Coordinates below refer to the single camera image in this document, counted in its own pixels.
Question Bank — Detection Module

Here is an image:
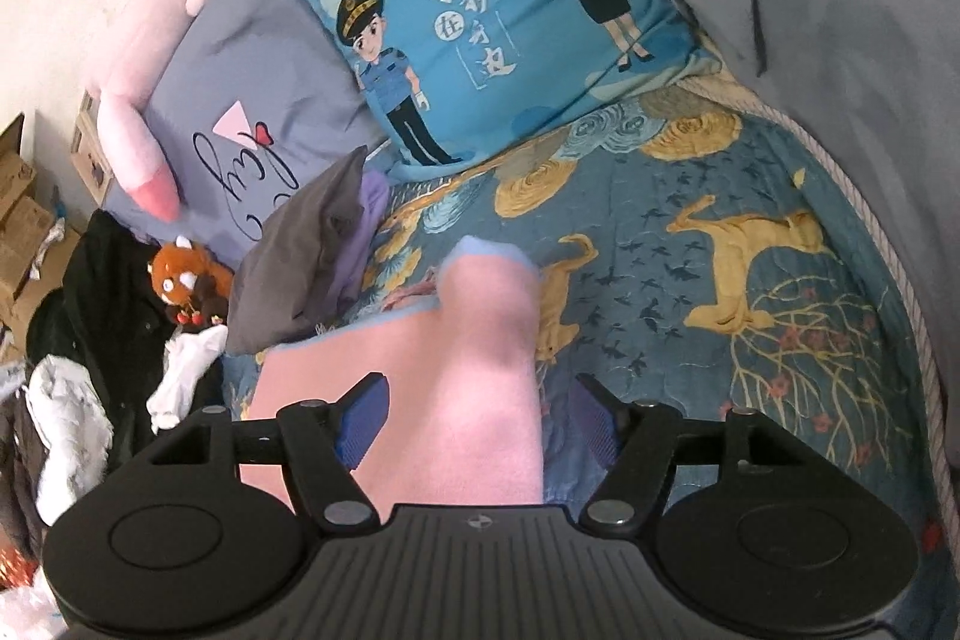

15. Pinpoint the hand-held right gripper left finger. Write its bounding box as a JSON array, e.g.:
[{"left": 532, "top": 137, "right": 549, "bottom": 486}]
[{"left": 150, "top": 372, "right": 392, "bottom": 534}]

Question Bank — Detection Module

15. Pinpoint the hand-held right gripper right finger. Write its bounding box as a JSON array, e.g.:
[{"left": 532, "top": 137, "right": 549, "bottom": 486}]
[{"left": 574, "top": 372, "right": 815, "bottom": 528}]

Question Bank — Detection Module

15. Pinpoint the pink and blue fringed scarf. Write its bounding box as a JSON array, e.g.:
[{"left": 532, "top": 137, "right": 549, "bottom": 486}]
[{"left": 240, "top": 237, "right": 545, "bottom": 521}]

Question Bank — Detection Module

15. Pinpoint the blue patterned quilt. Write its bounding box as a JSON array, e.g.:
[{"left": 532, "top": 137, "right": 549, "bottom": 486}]
[{"left": 217, "top": 77, "right": 946, "bottom": 536}]

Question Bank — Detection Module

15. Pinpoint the brown pillow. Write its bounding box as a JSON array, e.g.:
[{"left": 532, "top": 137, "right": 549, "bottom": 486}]
[{"left": 225, "top": 145, "right": 368, "bottom": 356}]

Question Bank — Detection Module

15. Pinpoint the purple folded garment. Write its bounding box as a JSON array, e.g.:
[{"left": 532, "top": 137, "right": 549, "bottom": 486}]
[{"left": 300, "top": 171, "right": 391, "bottom": 322}]

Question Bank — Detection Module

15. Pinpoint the white cloth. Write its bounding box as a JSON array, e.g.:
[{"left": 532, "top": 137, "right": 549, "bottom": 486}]
[
  {"left": 22, "top": 355, "right": 113, "bottom": 528},
  {"left": 146, "top": 325, "right": 230, "bottom": 431}
]

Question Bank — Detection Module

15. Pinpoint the red panda plush toy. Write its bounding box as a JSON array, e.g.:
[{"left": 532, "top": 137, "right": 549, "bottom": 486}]
[{"left": 146, "top": 237, "right": 233, "bottom": 330}]

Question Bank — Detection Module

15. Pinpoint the black garment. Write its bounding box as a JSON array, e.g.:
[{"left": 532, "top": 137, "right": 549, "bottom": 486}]
[{"left": 26, "top": 209, "right": 226, "bottom": 528}]

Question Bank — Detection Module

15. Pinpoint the lilac grey printed pillow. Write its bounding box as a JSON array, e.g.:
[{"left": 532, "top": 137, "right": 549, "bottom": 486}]
[{"left": 101, "top": 0, "right": 391, "bottom": 272}]

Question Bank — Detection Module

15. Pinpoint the blue cartoon print pillow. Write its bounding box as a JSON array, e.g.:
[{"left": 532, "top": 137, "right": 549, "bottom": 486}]
[{"left": 298, "top": 0, "right": 725, "bottom": 185}]

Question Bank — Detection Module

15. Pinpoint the cardboard box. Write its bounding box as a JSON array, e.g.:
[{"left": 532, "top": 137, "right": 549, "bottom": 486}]
[{"left": 0, "top": 115, "right": 83, "bottom": 341}]

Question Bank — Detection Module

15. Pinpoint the lilac grey duvet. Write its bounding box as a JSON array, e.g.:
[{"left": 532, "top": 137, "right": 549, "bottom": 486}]
[{"left": 619, "top": 0, "right": 960, "bottom": 521}]

